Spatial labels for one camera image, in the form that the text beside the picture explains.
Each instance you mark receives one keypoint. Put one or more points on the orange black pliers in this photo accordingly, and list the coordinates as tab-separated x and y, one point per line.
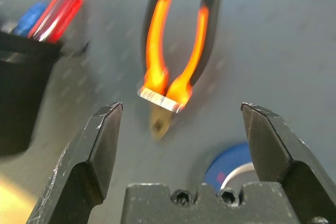
155	51

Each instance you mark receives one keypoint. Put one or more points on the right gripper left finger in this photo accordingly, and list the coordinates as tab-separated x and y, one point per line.
86	155

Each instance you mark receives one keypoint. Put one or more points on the black plastic cup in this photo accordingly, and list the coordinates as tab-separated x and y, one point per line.
18	90

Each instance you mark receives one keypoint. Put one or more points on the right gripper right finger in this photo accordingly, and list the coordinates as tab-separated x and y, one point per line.
267	145

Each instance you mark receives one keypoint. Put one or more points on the blue tape roll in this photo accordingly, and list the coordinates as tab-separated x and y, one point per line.
225	161

